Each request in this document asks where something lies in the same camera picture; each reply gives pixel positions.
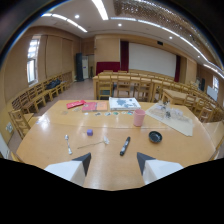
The wooden chair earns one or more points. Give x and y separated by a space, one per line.
144 88
104 86
124 85
20 122

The clear plastic bag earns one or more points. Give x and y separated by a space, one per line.
166 111

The small wooden table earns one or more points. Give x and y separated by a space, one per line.
175 97

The small purple cube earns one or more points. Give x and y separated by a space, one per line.
89 132

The pink cup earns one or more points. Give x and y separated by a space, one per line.
139 117

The beige paper sheet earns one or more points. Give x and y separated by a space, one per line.
173 121

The red flat packet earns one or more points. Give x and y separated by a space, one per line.
75 104

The pink and orange book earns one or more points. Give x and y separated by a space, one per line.
94 106

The black bag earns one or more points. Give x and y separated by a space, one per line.
53 84

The black round dish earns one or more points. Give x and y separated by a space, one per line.
155 136

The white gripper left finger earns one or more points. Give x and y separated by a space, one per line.
70 170

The red curtain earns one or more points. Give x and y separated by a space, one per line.
124 55

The clear plastic fork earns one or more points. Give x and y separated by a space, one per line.
96 142

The window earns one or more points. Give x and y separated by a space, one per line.
32 62

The black marker pen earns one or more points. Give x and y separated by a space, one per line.
125 145

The white projection screen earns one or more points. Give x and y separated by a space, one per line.
151 60

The metal spoon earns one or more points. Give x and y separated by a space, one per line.
68 143

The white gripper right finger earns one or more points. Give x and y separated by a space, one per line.
156 170

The white printed book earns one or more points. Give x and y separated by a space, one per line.
124 103

